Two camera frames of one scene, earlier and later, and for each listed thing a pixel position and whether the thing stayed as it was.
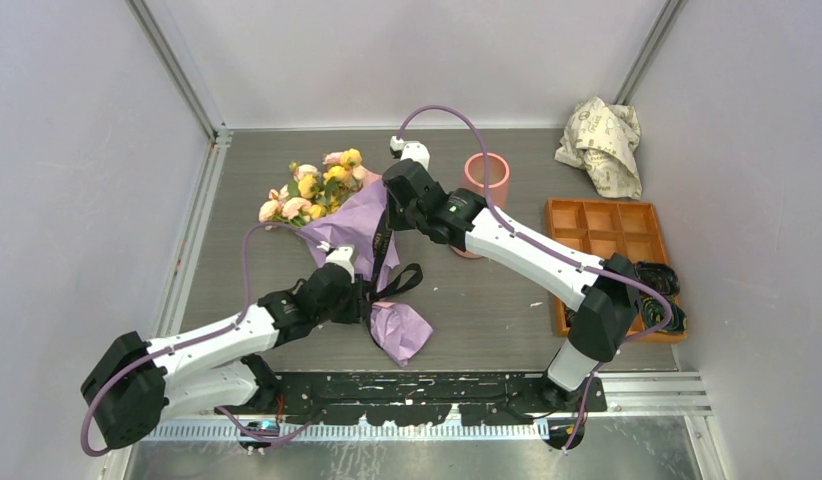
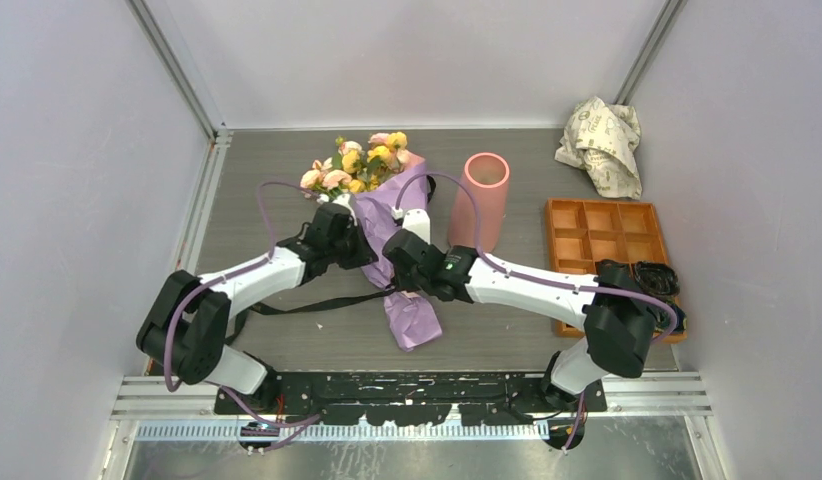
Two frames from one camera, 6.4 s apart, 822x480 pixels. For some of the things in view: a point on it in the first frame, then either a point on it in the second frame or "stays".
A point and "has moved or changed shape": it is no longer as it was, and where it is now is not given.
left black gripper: (356, 310) to (366, 254)
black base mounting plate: (399, 398) stays
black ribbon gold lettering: (407, 278) has moved or changed shape
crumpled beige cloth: (602, 140) stays
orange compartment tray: (604, 228) stays
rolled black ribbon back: (659, 277) stays
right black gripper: (397, 222) to (403, 283)
